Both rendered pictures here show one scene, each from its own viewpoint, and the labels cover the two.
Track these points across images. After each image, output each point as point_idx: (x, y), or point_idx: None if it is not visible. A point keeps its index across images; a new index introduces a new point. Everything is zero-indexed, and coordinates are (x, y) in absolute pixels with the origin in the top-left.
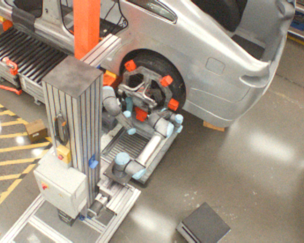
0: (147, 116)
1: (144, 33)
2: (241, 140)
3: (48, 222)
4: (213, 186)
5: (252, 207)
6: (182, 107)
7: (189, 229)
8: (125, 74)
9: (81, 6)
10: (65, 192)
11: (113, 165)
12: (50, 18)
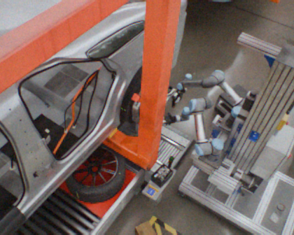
0: (174, 103)
1: (134, 62)
2: None
3: (254, 207)
4: (190, 96)
5: (206, 77)
6: None
7: None
8: (138, 108)
9: (166, 70)
10: None
11: (232, 125)
12: (41, 176)
